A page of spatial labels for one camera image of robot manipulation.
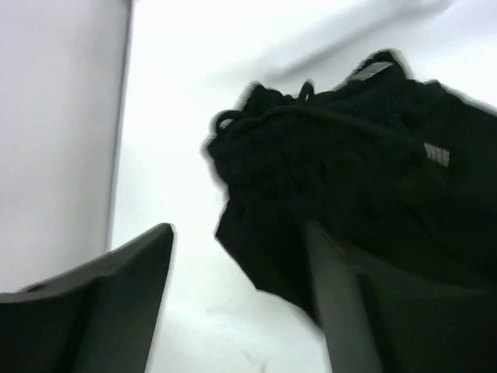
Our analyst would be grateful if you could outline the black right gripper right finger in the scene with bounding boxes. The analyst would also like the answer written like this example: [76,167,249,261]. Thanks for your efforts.
[305,221,496,372]

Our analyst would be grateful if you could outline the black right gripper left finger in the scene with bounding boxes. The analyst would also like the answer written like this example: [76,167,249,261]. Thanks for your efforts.
[1,223,174,373]

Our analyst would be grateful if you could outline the black trousers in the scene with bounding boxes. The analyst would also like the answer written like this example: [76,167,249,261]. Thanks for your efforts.
[206,50,496,315]

